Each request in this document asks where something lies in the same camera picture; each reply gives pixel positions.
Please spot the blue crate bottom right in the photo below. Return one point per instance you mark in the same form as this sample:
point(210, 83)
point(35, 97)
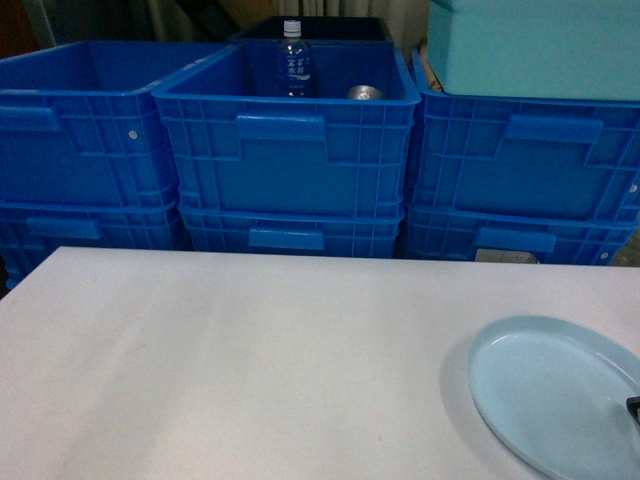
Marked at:
point(444, 234)

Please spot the blue crate top middle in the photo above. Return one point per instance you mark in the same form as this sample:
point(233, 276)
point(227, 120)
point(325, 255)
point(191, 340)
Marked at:
point(239, 144)

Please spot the blue crate top right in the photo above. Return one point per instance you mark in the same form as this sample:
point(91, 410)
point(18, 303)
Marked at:
point(575, 160)

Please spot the black box behind crates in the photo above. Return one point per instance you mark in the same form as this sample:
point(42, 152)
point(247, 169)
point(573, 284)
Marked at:
point(317, 28)

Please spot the blue crate bottom middle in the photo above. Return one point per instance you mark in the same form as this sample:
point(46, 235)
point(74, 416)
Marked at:
point(285, 234)

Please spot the blue crate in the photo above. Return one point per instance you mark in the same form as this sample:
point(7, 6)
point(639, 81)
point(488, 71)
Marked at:
point(285, 234)
point(79, 123)
point(32, 232)
point(575, 160)
point(239, 144)
point(444, 234)

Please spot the blue crate bottom left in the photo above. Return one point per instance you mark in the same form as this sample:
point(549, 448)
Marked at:
point(32, 232)

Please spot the blue crate top left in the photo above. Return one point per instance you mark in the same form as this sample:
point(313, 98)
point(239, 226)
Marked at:
point(79, 123)

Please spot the silver metal can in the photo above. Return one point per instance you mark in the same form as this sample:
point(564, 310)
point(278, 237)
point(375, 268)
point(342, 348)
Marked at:
point(365, 93)

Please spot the light blue round plate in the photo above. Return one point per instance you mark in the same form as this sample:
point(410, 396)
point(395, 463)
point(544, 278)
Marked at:
point(555, 394)

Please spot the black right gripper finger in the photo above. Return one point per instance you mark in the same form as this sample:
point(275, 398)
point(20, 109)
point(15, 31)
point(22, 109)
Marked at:
point(633, 408)

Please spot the clear water bottle blue label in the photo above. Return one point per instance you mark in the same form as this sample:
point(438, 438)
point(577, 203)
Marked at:
point(294, 64)

